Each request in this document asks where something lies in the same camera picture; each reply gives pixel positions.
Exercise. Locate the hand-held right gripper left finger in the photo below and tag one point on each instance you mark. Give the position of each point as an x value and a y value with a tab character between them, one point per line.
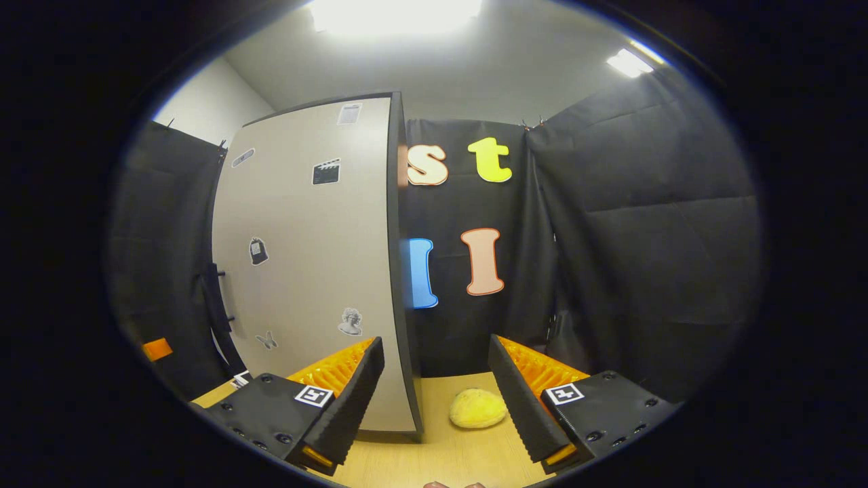
352	407

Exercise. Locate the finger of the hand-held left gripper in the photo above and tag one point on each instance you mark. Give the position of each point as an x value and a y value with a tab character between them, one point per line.
157	349

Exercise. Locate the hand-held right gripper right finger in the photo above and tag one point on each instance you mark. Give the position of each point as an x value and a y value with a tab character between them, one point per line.
522	407

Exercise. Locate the beige cabinet door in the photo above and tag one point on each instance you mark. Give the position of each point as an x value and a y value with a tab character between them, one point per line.
305	271

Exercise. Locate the yellow round sponge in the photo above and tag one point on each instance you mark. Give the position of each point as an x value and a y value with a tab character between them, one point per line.
478	409

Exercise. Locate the black backdrop cloth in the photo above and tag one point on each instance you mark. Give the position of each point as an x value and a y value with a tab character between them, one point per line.
644	237

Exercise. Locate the small ceiling light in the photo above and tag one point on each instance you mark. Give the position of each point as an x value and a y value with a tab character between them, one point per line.
629	62

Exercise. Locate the long ceiling light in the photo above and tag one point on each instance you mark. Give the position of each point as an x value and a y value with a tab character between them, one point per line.
393	15

